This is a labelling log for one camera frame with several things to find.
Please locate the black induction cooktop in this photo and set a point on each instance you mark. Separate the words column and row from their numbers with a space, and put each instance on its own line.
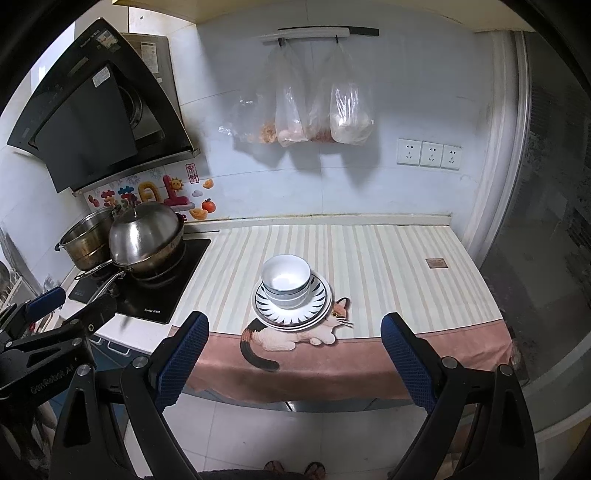
column 152, row 300

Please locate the person's right foot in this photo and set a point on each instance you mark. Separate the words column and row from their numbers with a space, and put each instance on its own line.
column 315, row 470

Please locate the wall hook rail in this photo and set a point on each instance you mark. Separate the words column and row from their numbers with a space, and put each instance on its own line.
column 318, row 33

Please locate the person's foot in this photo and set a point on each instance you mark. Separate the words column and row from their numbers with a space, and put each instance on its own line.
column 315, row 470
column 274, row 467

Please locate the fruit wall sticker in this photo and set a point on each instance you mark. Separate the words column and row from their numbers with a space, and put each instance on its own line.
column 175, row 196

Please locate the blue striped plate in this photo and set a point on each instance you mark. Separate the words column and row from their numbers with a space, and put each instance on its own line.
column 318, row 295

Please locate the glass window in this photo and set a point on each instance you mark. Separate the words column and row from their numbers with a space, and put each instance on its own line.
column 545, row 230

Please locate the black range hood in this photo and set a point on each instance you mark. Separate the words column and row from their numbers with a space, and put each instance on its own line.
column 83, row 115

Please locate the person's left foot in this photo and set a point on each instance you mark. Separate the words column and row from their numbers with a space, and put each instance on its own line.
column 274, row 467

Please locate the striped cat print tablecloth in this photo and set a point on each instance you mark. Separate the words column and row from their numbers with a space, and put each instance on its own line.
column 369, row 258

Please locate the white bowl blue rim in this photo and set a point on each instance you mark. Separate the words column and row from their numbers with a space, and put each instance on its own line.
column 286, row 272

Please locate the steel wok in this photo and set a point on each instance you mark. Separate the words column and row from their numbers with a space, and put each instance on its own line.
column 165, row 256

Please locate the blue cabinet drawer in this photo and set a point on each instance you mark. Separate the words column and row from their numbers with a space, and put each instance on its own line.
column 115, row 350

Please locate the plain white bowl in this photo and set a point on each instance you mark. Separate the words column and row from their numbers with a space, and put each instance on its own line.
column 288, row 301

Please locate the clear plastic bag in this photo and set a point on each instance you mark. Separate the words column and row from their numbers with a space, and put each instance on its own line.
column 249, row 120
column 351, row 110
column 291, row 115

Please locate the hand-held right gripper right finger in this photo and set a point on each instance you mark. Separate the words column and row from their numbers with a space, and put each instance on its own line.
column 408, row 364

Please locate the steel wok lid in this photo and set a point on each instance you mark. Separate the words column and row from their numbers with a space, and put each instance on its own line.
column 143, row 230

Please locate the steel stockpot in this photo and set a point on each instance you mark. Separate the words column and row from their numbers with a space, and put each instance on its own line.
column 85, row 240

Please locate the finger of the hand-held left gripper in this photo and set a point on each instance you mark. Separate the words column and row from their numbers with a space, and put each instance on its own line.
column 46, row 300
column 97, row 314

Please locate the black frying pan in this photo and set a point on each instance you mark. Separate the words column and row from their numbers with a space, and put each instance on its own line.
column 157, row 277

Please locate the white wall socket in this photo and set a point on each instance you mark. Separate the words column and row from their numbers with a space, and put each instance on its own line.
column 431, row 154
column 451, row 157
column 409, row 151

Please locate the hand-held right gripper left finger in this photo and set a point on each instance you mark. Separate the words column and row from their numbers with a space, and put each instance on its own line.
column 180, row 360

